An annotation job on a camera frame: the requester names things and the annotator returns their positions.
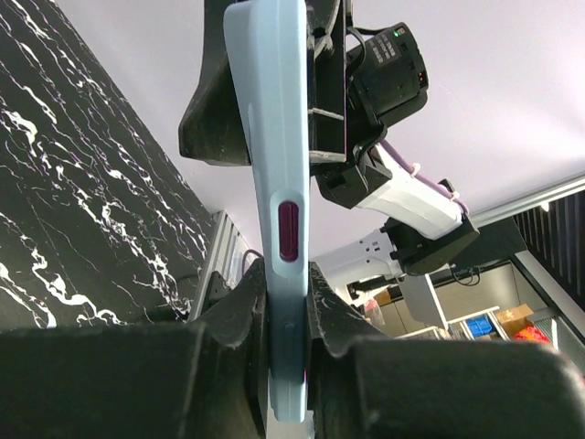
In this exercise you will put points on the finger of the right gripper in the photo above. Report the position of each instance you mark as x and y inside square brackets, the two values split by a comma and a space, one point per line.
[210, 129]

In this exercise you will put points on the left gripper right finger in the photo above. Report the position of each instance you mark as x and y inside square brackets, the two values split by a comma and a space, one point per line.
[364, 384]

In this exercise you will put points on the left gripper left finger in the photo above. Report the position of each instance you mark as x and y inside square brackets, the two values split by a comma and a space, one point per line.
[202, 379]

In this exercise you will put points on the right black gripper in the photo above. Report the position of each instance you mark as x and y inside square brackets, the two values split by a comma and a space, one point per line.
[360, 83]

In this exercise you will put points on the phone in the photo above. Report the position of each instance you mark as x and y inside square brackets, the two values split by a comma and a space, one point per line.
[267, 50]

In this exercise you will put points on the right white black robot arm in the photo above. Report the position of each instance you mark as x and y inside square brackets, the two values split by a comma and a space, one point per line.
[427, 224]

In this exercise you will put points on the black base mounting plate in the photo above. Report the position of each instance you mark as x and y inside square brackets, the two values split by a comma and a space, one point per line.
[219, 292]

